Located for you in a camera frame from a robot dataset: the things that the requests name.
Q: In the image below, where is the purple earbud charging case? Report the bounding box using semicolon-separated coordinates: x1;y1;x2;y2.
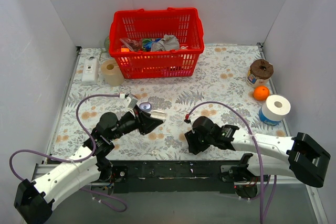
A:
139;102;152;112

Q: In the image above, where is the white earbud charging case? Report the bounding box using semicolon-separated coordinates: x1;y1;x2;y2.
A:
151;110;167;121

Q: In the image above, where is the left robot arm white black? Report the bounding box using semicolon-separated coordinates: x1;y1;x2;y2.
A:
14;106;167;223

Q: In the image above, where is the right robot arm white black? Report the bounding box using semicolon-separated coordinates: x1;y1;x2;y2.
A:
184;116;331;188

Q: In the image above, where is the floral table cloth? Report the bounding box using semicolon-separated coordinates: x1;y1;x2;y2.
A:
49;45;287;160

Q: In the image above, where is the beige tape roll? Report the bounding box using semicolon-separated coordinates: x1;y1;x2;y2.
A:
101;59;124;87

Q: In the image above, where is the orange fruit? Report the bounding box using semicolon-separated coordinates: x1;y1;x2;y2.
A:
253;86;270;101

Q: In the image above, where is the red plastic shopping basket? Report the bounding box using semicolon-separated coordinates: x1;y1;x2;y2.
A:
109;7;205;79

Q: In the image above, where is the white toilet paper roll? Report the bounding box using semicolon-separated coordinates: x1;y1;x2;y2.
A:
258;94;291;126

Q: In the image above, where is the crumpled grey bag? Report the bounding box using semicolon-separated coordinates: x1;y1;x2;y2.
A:
151;35;180;52

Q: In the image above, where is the brown lidded jar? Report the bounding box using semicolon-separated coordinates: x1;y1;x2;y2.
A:
246;59;274;88

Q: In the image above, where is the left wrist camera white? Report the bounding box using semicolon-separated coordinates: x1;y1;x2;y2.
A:
119;93;138;113

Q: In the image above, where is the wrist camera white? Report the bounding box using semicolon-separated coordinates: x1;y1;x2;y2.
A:
119;93;138;113
184;113;191;124

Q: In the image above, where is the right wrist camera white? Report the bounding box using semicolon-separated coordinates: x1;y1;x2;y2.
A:
184;113;191;124

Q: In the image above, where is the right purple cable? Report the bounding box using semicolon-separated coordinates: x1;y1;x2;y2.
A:
186;101;278;224

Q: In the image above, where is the purple cable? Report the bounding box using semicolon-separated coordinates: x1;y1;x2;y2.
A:
9;93;128;213
186;101;278;224

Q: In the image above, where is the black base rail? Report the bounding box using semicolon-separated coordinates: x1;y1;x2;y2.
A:
81;159;263;193

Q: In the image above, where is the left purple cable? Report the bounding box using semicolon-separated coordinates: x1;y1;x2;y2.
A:
9;93;128;213

